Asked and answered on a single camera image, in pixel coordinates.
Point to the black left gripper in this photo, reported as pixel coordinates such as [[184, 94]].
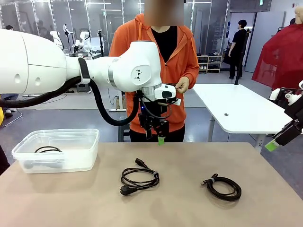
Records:
[[154, 124]]

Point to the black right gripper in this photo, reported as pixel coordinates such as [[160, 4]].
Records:
[[297, 113]]

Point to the white lab robot arm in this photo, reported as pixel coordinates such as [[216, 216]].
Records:
[[55, 36], [84, 37]]

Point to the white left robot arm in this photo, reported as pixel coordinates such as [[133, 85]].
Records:
[[42, 61]]

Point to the orange-sleeved left forearm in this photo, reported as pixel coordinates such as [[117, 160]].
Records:
[[193, 75]]

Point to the person's left hand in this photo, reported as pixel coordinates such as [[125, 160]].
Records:
[[184, 85]]

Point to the grey-green plastic stool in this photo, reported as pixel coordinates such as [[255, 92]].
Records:
[[121, 134]]

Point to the white rounded table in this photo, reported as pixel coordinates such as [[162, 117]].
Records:
[[236, 106]]

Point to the red hairdresser cape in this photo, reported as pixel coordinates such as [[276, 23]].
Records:
[[279, 59]]

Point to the clear plastic storage container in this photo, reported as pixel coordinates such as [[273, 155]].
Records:
[[78, 156]]

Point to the person in orange hoodie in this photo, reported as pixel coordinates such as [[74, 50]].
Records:
[[184, 59]]

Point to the grey step stool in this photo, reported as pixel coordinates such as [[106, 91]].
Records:
[[82, 88]]

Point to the wooden shoe rack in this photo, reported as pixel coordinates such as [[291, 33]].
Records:
[[209, 63]]

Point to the person in black t-shirt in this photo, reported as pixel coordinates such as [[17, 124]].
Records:
[[236, 47]]

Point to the white lab workbench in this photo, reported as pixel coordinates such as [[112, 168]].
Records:
[[94, 55]]

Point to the grey partition door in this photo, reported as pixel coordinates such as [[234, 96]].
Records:
[[265, 35]]

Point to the bald mannequin head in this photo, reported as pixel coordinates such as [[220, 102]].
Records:
[[299, 14]]

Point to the seated person in jeans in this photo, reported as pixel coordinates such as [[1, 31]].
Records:
[[9, 114]]

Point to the black bulky object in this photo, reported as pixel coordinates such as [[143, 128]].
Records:
[[3, 160]]

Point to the yellow object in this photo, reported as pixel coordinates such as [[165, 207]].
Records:
[[1, 116]]

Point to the seated person in grey hoodie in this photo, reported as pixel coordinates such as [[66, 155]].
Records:
[[9, 27]]

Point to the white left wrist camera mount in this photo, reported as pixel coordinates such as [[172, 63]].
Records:
[[176, 102]]

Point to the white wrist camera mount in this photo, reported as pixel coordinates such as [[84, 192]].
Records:
[[275, 95], [176, 102]]

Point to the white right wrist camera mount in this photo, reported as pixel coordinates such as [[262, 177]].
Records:
[[275, 95]]

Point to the black camera tripod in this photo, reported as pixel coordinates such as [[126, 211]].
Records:
[[101, 41]]

